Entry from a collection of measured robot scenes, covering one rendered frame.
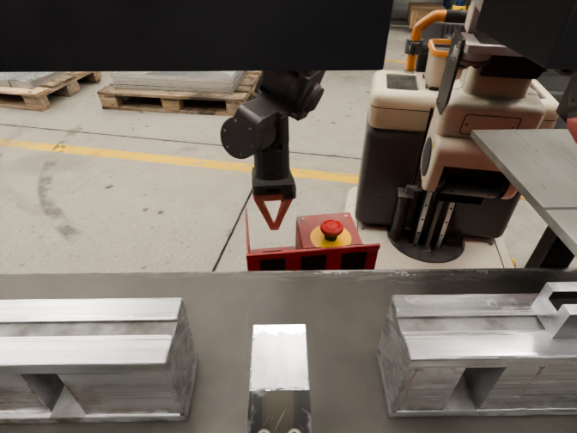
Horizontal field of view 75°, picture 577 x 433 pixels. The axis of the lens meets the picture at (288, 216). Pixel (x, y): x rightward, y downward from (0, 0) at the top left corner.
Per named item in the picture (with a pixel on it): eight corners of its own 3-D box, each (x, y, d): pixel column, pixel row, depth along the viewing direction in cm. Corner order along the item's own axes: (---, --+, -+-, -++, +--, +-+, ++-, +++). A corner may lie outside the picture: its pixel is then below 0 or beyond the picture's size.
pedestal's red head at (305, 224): (344, 256, 79) (354, 185, 68) (365, 319, 67) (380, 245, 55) (250, 264, 77) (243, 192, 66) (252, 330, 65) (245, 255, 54)
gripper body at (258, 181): (253, 198, 57) (250, 149, 54) (252, 176, 66) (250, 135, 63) (295, 195, 58) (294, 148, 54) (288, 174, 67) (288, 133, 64)
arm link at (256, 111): (327, 86, 54) (279, 55, 55) (297, 95, 44) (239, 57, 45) (291, 154, 60) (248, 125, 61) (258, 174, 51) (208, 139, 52)
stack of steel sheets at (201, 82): (251, 70, 343) (250, 56, 335) (233, 94, 294) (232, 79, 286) (146, 65, 353) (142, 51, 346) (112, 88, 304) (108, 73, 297)
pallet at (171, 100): (264, 82, 357) (263, 67, 348) (245, 117, 295) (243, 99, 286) (144, 77, 370) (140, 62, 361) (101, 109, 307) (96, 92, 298)
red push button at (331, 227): (338, 232, 68) (340, 216, 66) (343, 246, 65) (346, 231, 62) (317, 234, 67) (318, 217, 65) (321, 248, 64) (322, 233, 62)
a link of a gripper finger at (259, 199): (255, 236, 63) (252, 184, 59) (254, 219, 69) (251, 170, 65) (295, 234, 63) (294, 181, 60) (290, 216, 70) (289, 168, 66)
